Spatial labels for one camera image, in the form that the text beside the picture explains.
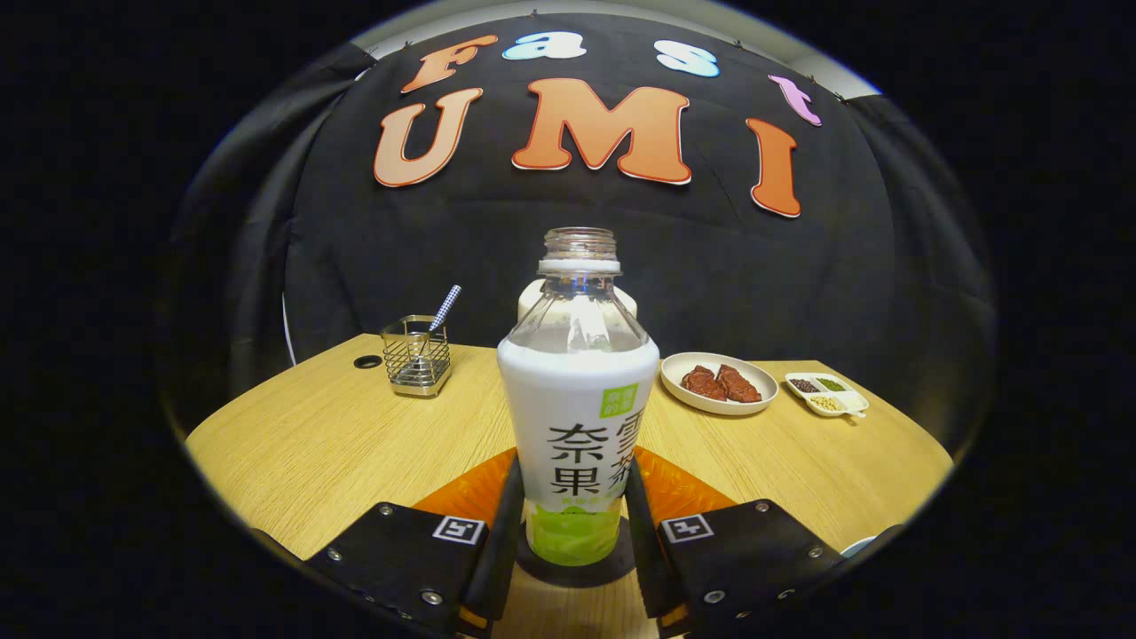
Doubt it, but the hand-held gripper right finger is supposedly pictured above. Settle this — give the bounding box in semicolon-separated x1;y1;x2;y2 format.
624;446;846;638

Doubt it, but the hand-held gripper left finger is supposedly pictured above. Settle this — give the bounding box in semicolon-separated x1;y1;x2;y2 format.
306;448;525;638

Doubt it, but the dark brown round coaster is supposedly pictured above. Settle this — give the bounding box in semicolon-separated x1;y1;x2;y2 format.
515;519;638;588

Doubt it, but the white green label juice bottle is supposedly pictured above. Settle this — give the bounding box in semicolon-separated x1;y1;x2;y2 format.
496;227;661;569

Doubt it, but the wooden table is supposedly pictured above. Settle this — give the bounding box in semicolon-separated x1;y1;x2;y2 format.
185;333;955;639

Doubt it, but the brown meat slice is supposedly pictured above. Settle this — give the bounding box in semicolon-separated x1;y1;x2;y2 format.
681;365;729;401
715;364;762;404

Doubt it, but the white divided condiment dish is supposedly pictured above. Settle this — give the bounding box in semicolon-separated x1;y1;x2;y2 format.
785;372;870;419

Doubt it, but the white oval plate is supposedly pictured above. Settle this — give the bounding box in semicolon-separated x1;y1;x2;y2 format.
660;351;780;416

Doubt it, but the cream white appliance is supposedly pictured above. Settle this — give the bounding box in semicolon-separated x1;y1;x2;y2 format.
517;278;638;322

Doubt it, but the metal wire utensil holder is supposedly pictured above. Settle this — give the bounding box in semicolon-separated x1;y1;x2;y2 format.
381;315;453;398

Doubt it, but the checkered handle spoon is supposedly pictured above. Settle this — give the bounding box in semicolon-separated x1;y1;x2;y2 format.
429;284;462;334

